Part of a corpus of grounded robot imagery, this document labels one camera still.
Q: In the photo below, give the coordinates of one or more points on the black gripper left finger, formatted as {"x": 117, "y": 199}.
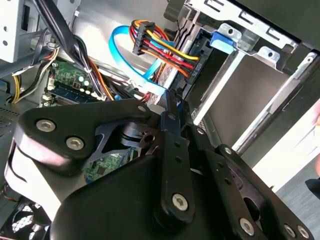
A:
{"x": 50, "y": 140}

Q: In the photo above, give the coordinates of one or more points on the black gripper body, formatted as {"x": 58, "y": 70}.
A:
{"x": 112, "y": 207}

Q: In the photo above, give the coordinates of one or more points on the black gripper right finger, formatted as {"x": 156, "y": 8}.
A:
{"x": 237, "y": 185}

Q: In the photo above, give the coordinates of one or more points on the hard disk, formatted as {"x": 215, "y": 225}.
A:
{"x": 221, "y": 42}

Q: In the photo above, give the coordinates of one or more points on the person hand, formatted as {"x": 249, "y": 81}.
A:
{"x": 317, "y": 115}

